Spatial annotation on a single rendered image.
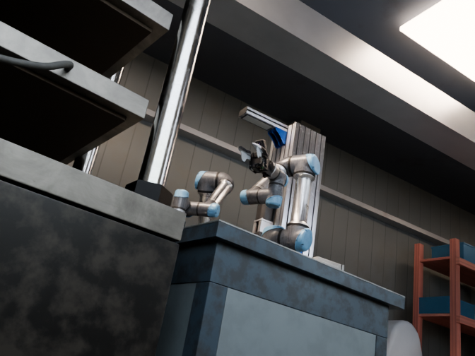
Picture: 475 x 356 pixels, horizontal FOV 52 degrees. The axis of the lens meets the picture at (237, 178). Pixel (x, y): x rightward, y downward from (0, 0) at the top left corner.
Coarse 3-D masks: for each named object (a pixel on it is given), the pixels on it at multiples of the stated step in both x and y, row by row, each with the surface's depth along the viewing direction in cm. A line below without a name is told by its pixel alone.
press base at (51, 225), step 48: (0, 192) 77; (0, 240) 75; (48, 240) 80; (96, 240) 85; (144, 240) 91; (0, 288) 74; (48, 288) 78; (96, 288) 83; (144, 288) 89; (0, 336) 73; (48, 336) 77; (96, 336) 82; (144, 336) 87
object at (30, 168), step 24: (0, 144) 78; (0, 168) 77; (24, 168) 80; (48, 168) 82; (72, 168) 85; (48, 192) 82; (72, 192) 84; (96, 192) 87; (120, 192) 90; (120, 216) 89; (144, 216) 92; (168, 216) 96
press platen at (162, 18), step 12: (108, 0) 112; (120, 0) 111; (132, 0) 113; (144, 0) 115; (132, 12) 114; (144, 12) 114; (156, 12) 117; (168, 12) 119; (156, 24) 117; (168, 24) 118; (156, 36) 121; (144, 48) 126; (120, 60) 133; (108, 72) 140
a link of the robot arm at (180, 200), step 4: (176, 192) 252; (180, 192) 252; (184, 192) 252; (188, 192) 254; (176, 196) 251; (180, 196) 250; (184, 196) 251; (188, 196) 254; (176, 200) 250; (180, 200) 250; (184, 200) 251; (188, 200) 256; (172, 204) 250; (176, 204) 249; (180, 204) 249; (184, 204) 251; (188, 204) 255; (180, 208) 248; (184, 208) 251
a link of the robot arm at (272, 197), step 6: (270, 186) 231; (276, 186) 230; (282, 186) 232; (258, 192) 234; (264, 192) 232; (270, 192) 230; (276, 192) 229; (282, 192) 231; (258, 198) 233; (264, 198) 231; (270, 198) 228; (276, 198) 228; (282, 198) 231; (270, 204) 228; (276, 204) 228
